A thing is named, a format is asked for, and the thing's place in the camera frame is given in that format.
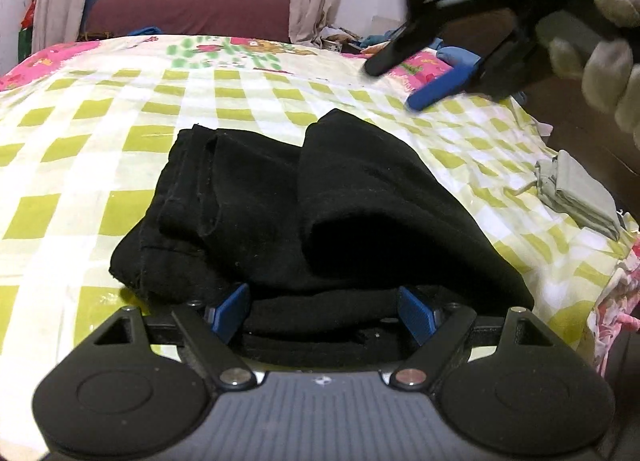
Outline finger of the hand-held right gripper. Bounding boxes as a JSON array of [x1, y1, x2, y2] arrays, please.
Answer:
[[362, 22, 446, 78], [406, 58, 485, 113]]

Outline green bag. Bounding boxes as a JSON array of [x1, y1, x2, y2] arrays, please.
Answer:
[[17, 26, 37, 63]]

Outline red bag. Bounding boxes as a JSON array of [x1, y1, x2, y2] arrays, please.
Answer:
[[20, 0, 41, 30]]

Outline printed checkered bed sheet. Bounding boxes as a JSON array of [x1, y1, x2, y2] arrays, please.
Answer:
[[0, 34, 636, 442]]

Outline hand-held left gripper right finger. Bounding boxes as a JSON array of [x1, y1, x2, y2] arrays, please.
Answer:
[[382, 286, 556, 389]]

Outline black pants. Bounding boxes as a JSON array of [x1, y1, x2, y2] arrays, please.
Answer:
[[107, 108, 536, 369]]

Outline folded grey cloth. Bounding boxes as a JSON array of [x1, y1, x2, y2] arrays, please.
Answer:
[[532, 149, 627, 243]]

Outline maroon headboard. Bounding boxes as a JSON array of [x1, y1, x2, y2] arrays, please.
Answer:
[[80, 0, 293, 44]]

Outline pink floral cloth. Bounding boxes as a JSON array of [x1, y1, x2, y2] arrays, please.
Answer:
[[589, 230, 640, 374]]

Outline light blue cloth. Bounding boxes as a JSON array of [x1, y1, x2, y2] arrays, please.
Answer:
[[434, 38, 482, 69]]

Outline person's right hand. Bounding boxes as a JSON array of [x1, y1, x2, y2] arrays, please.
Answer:
[[535, 0, 640, 134]]

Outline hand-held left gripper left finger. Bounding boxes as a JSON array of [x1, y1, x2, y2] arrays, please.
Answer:
[[92, 283, 256, 389]]

